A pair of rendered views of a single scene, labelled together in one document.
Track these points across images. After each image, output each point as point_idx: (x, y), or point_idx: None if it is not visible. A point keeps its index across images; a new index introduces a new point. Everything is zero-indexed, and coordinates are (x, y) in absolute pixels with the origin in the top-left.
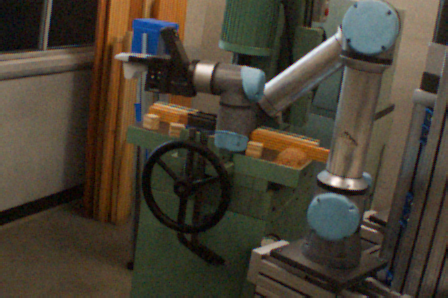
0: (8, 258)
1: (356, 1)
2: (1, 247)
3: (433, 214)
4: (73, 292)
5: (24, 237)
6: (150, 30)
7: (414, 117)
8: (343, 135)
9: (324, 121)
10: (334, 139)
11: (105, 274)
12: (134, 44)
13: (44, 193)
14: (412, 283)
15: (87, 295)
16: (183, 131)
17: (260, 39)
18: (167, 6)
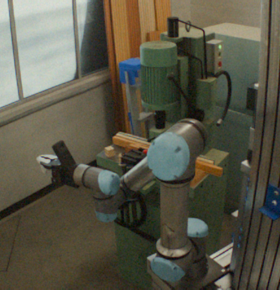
0: (69, 205)
1: (253, 40)
2: (67, 197)
3: (251, 251)
4: (102, 228)
5: (81, 188)
6: (128, 69)
7: (243, 180)
8: (164, 224)
9: (243, 116)
10: (161, 224)
11: None
12: (121, 78)
13: (94, 157)
14: (243, 285)
15: (109, 229)
16: (119, 166)
17: (164, 100)
18: (155, 36)
